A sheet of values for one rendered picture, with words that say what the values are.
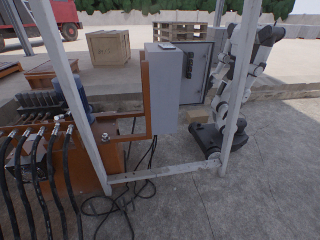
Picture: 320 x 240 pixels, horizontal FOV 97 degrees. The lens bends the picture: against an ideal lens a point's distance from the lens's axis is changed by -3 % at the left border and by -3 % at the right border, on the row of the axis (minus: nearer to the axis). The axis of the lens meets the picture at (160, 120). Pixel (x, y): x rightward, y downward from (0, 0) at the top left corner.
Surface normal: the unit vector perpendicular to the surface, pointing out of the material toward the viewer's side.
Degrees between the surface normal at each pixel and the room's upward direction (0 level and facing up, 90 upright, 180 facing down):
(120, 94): 91
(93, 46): 90
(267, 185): 0
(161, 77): 90
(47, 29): 93
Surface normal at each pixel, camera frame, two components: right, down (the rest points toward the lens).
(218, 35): -0.05, 0.57
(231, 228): 0.00, -0.82
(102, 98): 0.16, 0.58
